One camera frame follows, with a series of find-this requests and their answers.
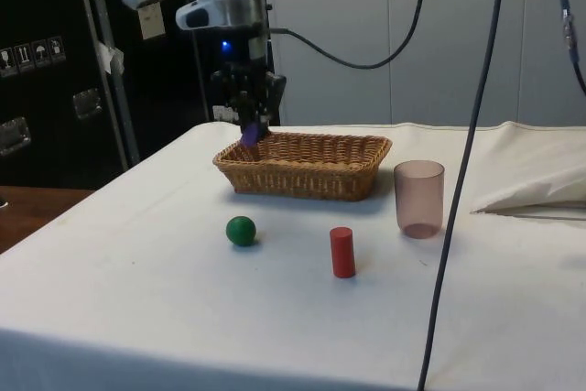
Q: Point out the purple triangular block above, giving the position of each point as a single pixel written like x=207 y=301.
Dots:
x=251 y=137

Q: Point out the green ball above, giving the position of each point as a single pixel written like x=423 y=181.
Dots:
x=241 y=231

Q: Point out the black cabinet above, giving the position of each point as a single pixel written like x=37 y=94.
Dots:
x=55 y=6

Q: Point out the see-through pink cup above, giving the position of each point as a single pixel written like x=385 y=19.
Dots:
x=419 y=198

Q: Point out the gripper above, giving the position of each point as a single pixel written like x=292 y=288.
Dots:
x=238 y=54

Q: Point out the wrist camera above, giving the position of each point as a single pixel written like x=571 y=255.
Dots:
x=194 y=15

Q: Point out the wicker basket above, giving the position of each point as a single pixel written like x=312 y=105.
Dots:
x=311 y=176

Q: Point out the red cylinder block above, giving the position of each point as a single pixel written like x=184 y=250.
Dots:
x=342 y=253

